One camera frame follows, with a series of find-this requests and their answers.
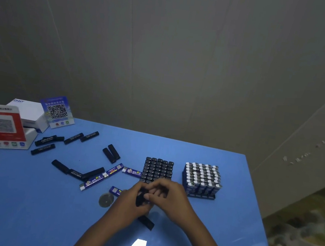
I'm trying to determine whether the person's right hand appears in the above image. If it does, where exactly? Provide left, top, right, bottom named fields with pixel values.
left=139, top=176, right=203, bottom=230

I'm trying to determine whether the dark round disc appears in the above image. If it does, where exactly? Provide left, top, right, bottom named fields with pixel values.
left=98, top=191, right=115, bottom=209

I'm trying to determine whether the row of black lighters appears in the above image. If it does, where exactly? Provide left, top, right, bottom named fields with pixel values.
left=140, top=156, right=175, bottom=187

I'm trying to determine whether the white cardboard box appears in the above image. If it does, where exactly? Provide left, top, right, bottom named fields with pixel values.
left=4, top=97, right=53, bottom=134

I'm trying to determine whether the pile of mixed lighters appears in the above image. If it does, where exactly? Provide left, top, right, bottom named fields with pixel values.
left=26, top=123, right=147, bottom=199

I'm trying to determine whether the black slim lighter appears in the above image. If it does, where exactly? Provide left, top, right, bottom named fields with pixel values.
left=135, top=187, right=148, bottom=208
left=136, top=215, right=156, bottom=231

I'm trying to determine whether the red code sign stand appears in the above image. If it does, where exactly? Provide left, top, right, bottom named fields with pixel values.
left=0, top=104, right=41, bottom=154

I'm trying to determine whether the person's left hand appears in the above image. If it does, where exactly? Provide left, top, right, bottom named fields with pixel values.
left=106, top=177, right=158, bottom=231

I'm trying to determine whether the blue code sign stand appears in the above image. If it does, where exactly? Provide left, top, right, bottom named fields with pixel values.
left=36, top=93, right=79, bottom=132

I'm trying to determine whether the person's left forearm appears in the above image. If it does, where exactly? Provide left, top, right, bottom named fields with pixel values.
left=67, top=208, right=126, bottom=246

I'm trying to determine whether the black grid tray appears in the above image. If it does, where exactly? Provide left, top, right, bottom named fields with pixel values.
left=140, top=156, right=175, bottom=188
left=179, top=161, right=225, bottom=201

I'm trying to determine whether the row of blue lighters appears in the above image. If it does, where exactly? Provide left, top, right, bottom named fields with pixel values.
left=180, top=161, right=225, bottom=199

